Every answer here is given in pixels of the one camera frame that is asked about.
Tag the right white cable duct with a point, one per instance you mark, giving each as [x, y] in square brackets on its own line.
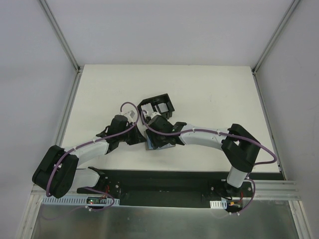
[222, 204]

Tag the table edge rail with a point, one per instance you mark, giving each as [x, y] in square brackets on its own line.
[266, 115]
[71, 94]

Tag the left white cable duct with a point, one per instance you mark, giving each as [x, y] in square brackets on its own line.
[81, 201]

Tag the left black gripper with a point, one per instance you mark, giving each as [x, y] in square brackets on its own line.
[136, 136]

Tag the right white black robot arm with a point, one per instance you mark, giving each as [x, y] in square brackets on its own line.
[238, 145]

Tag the aluminium frame post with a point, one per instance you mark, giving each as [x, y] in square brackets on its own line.
[59, 34]
[276, 34]

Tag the left table edge rail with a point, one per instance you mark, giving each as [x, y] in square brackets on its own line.
[71, 94]

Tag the white card stack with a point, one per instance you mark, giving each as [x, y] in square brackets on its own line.
[148, 108]

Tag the front aluminium rail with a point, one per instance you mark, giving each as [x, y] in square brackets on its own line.
[282, 190]

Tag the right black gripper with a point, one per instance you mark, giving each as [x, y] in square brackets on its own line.
[155, 141]

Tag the white cable duct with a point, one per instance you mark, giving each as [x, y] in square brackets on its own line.
[81, 201]
[222, 204]

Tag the right table edge rail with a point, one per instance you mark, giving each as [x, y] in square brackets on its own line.
[266, 115]

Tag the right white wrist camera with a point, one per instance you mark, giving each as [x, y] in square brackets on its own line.
[154, 114]

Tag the right aluminium frame post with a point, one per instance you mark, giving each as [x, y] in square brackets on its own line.
[276, 34]

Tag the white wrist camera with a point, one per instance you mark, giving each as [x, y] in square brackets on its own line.
[130, 115]
[154, 114]

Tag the left aluminium frame post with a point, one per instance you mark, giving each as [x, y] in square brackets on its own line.
[59, 34]

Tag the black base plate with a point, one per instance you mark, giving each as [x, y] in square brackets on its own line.
[168, 188]

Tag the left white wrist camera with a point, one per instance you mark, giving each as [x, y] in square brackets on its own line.
[130, 115]

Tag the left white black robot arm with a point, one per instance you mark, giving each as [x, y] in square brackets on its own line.
[56, 172]

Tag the black plastic card tray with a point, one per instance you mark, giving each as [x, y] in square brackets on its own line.
[161, 104]

